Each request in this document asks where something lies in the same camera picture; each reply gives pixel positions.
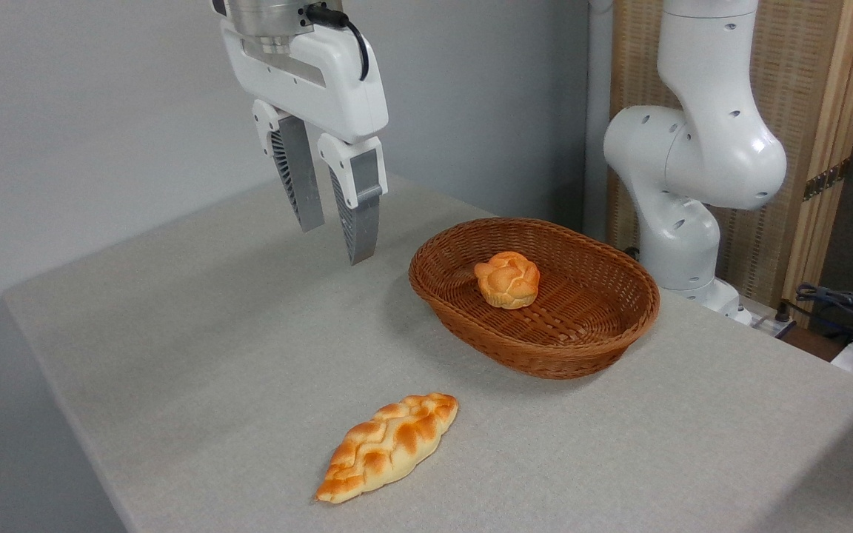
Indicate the round golden bread roll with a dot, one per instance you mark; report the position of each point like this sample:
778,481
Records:
506,281

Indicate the grey tablecloth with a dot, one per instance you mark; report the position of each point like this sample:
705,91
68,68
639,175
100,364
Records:
249,370

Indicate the long braided bread loaf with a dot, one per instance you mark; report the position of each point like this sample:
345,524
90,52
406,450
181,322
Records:
386,448

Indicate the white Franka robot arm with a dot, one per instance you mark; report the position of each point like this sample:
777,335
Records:
700,141

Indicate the brown oval wicker basket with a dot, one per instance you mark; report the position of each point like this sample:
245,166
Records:
582,326

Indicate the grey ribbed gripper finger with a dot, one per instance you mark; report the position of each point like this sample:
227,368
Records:
300,178
360,222

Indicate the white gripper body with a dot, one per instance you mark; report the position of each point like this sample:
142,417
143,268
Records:
323,81

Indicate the brass screen hinge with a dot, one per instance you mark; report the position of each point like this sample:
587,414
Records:
826,180

